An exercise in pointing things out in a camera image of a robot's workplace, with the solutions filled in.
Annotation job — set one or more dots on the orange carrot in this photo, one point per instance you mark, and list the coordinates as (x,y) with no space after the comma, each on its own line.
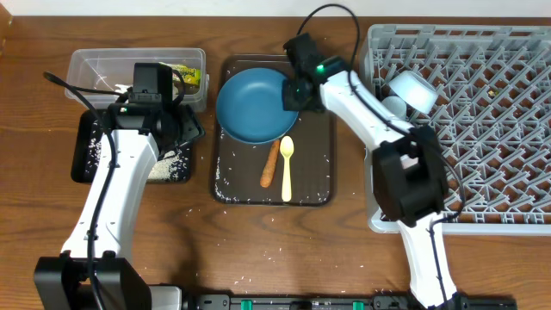
(270,165)

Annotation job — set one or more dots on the yellow plastic spoon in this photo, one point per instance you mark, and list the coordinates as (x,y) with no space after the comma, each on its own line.
(287,151)

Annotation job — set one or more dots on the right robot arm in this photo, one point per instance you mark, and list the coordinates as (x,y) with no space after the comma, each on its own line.
(408,173)

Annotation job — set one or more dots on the white rice pile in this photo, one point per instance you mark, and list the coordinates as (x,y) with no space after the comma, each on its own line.
(172,168)

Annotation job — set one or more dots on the black rectangular tray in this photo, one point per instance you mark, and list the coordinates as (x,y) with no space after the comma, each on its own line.
(88,122)

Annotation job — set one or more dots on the grey dishwasher rack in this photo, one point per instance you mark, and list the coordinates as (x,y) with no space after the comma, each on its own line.
(492,116)

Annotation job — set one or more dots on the dark blue plate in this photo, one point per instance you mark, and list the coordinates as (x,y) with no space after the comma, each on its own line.
(249,106)

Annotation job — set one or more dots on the dark brown serving tray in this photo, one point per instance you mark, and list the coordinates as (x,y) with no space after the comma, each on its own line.
(238,166)

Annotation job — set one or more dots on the yellow snack wrapper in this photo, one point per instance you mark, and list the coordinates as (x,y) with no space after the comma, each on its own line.
(191,76)

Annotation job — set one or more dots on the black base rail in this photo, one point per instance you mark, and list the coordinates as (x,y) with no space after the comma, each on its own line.
(301,302)

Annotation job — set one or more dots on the clear plastic bin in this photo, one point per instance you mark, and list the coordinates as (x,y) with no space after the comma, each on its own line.
(102,69)

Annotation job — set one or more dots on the white tissue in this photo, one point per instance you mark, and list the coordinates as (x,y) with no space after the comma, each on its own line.
(123,90)

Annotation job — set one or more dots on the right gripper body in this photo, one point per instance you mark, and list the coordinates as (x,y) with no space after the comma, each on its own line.
(293,95)

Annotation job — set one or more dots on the light blue bowl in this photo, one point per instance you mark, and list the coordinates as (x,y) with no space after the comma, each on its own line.
(414,90)

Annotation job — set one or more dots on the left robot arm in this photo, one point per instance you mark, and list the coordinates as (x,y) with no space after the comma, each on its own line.
(93,269)

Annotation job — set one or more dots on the light blue cup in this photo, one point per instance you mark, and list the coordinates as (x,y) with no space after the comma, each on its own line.
(396,106)

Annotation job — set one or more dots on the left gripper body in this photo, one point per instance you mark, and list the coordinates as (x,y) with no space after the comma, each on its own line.
(175,127)

